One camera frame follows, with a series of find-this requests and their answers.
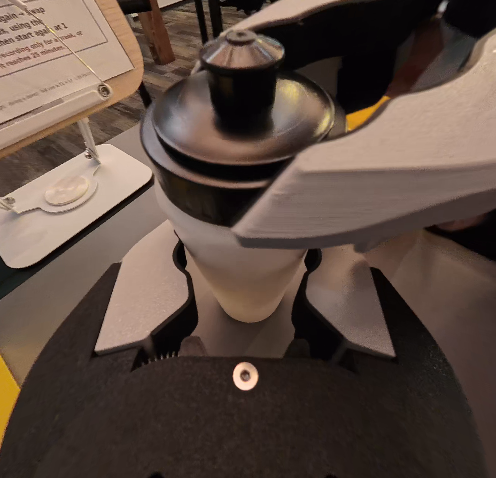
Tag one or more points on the black bottle lid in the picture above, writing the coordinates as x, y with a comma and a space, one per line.
232, 137

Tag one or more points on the wooden furniture leg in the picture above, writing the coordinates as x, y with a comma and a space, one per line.
155, 29

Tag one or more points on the black metal stand leg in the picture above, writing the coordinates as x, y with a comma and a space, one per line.
200, 9
145, 95

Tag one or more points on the white plastic bottle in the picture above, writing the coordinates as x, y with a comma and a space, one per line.
248, 284

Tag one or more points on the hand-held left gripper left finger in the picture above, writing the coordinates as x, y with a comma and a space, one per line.
147, 296

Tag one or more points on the black textured pad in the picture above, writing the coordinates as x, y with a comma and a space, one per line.
465, 242

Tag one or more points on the wooden edged instruction board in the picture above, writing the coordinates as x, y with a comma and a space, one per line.
62, 37

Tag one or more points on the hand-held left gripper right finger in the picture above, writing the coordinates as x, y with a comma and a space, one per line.
353, 304

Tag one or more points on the yellow plastic bin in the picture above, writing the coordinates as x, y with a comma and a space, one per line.
8, 400
368, 114

